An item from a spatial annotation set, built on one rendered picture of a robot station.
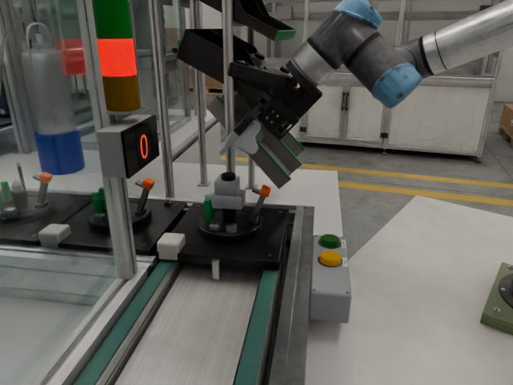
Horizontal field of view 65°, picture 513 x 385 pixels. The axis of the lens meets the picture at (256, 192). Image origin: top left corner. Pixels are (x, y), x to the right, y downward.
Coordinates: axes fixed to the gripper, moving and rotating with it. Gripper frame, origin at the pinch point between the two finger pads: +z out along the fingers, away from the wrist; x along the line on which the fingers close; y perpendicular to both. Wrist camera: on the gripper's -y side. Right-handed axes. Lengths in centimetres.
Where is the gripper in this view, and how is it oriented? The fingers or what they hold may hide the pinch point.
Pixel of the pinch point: (225, 141)
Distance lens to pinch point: 82.1
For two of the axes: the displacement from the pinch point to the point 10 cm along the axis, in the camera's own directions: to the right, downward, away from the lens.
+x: 1.5, -3.8, 9.1
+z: -6.6, 6.5, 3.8
